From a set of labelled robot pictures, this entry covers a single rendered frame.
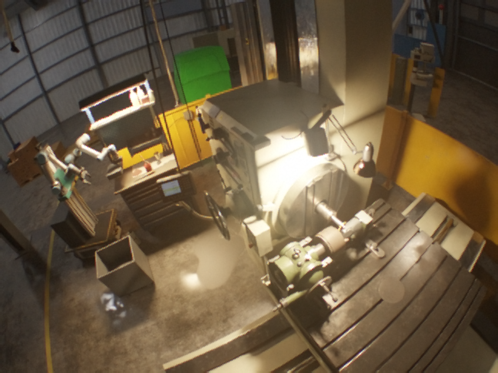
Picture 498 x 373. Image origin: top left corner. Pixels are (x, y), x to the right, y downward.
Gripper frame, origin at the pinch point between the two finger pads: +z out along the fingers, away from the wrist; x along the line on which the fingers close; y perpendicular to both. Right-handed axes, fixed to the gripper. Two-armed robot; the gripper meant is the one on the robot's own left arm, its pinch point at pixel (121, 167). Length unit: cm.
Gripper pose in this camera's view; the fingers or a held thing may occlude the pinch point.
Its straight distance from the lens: 308.8
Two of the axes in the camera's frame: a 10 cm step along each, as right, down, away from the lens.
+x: 9.1, -3.6, 2.1
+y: 3.9, 5.7, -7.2
